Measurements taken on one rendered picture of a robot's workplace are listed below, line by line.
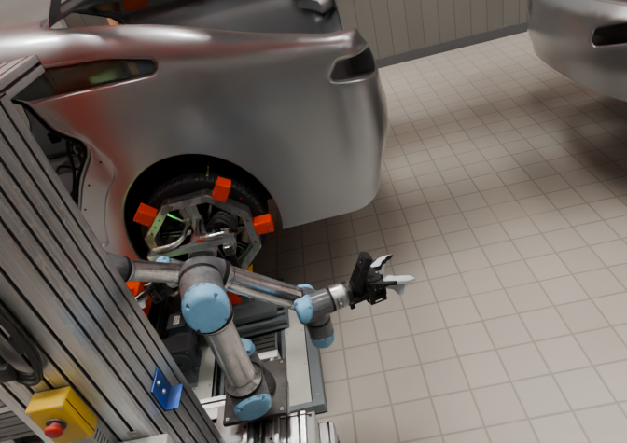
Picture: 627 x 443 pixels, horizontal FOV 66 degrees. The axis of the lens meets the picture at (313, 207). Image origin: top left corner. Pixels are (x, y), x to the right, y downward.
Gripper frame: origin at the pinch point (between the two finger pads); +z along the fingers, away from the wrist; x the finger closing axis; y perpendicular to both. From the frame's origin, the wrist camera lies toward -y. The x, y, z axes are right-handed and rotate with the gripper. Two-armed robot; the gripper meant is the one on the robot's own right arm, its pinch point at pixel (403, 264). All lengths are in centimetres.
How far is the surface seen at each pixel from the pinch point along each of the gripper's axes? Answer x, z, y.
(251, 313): -126, -48, 86
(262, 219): -107, -27, 21
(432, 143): -262, 157, 80
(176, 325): -117, -88, 69
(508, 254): -107, 116, 103
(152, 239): -117, -81, 16
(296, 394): -75, -40, 108
